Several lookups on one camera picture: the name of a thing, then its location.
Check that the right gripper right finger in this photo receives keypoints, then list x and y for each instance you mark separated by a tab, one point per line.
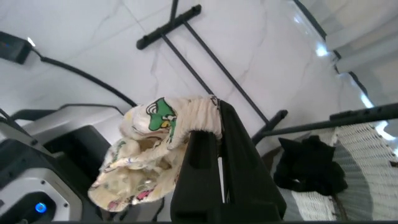
248	186

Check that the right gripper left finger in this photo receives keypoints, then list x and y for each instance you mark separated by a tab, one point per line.
199	186

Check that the cream printed garment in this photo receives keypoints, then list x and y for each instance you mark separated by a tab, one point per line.
140	149

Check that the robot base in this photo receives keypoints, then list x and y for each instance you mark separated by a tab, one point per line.
31	186

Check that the white laundry basket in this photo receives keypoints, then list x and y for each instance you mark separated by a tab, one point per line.
357	161

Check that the black clothes rack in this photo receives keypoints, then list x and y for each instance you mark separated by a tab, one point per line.
168	28

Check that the black garment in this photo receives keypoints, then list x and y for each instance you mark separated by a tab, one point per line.
308	168

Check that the white curtain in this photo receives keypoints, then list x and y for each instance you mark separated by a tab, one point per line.
367	37

